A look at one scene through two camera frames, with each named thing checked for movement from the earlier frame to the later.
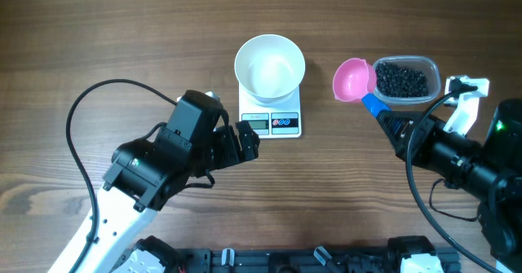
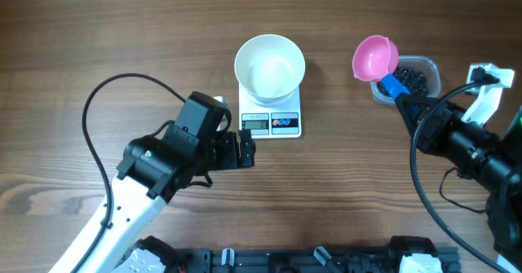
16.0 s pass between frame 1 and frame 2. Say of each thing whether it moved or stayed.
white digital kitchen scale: stayed
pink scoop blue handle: moved
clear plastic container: stayed
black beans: stayed
